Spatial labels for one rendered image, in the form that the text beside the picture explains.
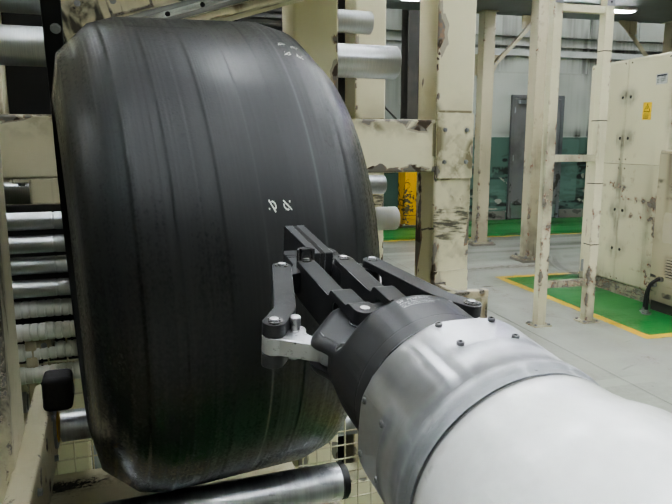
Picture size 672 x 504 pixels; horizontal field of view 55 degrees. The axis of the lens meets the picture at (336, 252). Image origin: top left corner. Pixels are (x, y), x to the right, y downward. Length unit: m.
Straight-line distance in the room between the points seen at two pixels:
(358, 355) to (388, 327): 0.02
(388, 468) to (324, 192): 0.39
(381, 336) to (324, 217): 0.33
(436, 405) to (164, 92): 0.45
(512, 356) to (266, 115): 0.43
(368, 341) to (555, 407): 0.10
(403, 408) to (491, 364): 0.03
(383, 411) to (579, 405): 0.07
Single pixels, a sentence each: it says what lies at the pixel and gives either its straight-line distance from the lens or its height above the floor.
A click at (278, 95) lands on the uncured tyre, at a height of 1.35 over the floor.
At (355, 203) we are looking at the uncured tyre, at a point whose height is 1.25.
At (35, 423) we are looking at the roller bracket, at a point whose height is 0.95.
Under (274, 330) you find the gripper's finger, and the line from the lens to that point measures 0.32.
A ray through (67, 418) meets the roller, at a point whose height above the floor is 0.92.
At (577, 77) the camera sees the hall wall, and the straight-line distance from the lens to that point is 12.15.
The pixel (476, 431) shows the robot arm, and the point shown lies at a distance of 0.21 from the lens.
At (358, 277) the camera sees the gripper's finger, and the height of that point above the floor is 1.23.
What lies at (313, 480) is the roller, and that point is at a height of 0.92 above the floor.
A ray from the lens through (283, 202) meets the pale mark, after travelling 0.58.
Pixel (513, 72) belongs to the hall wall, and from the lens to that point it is 11.50.
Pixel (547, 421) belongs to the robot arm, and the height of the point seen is 1.23.
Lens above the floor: 1.31
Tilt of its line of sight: 10 degrees down
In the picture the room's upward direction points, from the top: straight up
